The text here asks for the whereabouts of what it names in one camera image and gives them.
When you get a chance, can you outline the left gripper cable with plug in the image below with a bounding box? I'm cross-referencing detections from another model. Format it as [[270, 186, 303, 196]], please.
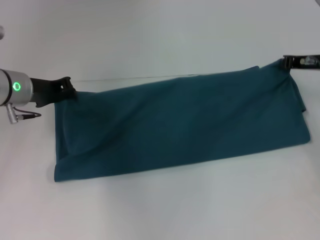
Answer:
[[6, 103, 42, 124]]

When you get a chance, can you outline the teal t-shirt with FREE print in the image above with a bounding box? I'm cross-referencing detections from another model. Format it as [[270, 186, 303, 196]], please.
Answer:
[[53, 59, 312, 183]]

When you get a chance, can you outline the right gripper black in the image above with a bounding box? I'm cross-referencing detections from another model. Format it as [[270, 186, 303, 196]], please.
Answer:
[[281, 53, 320, 70]]

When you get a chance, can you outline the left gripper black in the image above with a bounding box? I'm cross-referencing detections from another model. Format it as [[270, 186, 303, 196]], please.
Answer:
[[29, 76, 79, 109]]

